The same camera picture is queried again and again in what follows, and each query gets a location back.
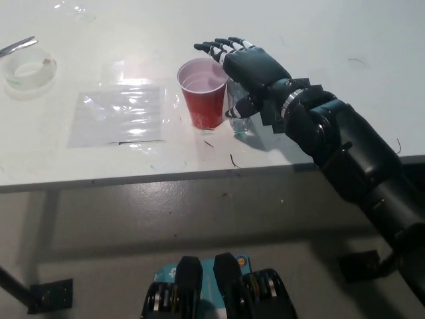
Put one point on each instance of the black tape square patch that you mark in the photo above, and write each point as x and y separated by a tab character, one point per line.
270	121

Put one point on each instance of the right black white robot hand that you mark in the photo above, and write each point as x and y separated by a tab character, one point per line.
255	68

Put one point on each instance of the black teal robot torso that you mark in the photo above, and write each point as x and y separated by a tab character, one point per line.
229	282

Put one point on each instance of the crumpled clear tape piece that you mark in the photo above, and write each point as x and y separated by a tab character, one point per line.
78	10

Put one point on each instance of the glossy grey plastic sheet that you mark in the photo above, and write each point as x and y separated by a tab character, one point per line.
116	116

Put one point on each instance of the silver scissors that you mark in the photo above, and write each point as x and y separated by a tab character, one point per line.
18	46

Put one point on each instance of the red plastic cup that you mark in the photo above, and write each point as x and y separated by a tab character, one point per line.
204	106

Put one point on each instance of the clear tape roll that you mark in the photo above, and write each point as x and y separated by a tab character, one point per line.
48	69

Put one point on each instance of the clear soap bottle black pump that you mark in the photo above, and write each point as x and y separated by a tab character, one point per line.
240	124

